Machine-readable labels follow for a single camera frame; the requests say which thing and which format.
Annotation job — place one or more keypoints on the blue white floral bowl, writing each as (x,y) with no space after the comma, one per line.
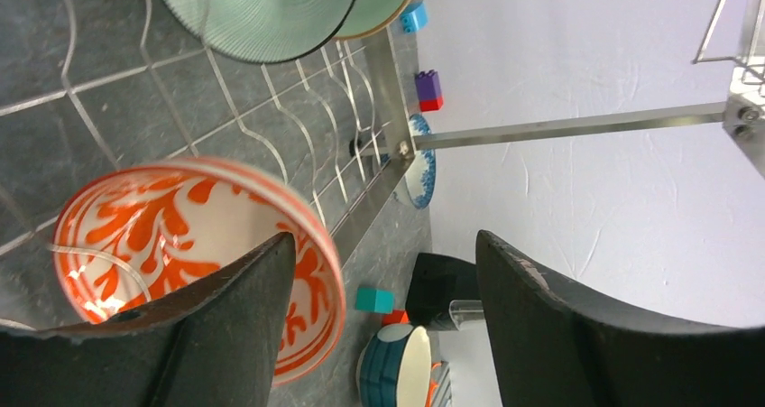
(417,188)

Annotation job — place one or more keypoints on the red purple block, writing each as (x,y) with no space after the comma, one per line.
(429,91)

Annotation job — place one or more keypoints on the stainless steel dish rack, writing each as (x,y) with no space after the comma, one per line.
(668,219)

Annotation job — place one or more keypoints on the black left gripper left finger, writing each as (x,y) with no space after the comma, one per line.
(213,342)

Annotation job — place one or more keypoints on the green checked small bowl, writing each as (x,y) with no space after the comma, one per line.
(262,31)

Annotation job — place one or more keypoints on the teal block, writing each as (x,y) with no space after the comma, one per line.
(369,299)

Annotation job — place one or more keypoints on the red small cube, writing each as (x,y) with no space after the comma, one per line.
(395,317)

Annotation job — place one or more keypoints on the teal glazed bowl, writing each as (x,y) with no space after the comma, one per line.
(394,368)

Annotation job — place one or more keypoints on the pale green bowl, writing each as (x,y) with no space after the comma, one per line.
(368,17)

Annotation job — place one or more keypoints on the light blue block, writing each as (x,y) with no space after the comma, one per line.
(414,17)

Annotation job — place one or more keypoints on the orange arch block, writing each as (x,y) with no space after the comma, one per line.
(433,384)

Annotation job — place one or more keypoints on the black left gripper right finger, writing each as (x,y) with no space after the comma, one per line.
(558,342)

